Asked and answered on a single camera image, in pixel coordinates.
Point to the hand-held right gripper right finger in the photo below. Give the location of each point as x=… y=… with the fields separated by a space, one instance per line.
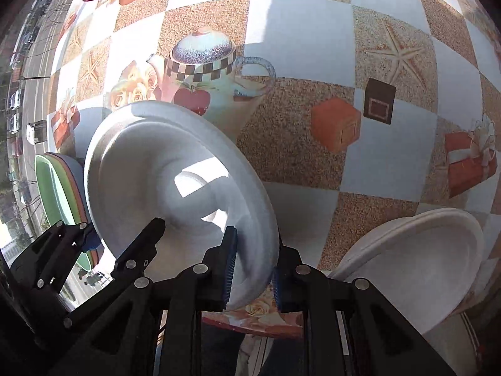
x=278 y=293

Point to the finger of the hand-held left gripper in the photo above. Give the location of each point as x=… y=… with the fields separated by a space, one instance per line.
x=51 y=250
x=143 y=244

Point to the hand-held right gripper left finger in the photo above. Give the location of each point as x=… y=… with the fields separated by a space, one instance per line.
x=228 y=270

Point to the blue plastic plate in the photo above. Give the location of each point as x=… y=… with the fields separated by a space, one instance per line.
x=92 y=243

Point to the orange plastic plate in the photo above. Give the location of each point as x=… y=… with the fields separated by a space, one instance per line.
x=77 y=196

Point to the stack of coloured plates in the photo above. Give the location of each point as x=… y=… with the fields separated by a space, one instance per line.
x=49 y=188

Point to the white foam plate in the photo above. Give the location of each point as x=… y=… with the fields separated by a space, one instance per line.
x=411 y=266
x=156 y=164

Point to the white van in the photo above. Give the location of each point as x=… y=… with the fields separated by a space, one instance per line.
x=36 y=132

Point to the white car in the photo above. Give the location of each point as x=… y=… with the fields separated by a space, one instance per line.
x=14 y=123
x=15 y=100

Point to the printed checkered tablecloth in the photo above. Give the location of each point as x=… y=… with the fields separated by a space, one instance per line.
x=297 y=19

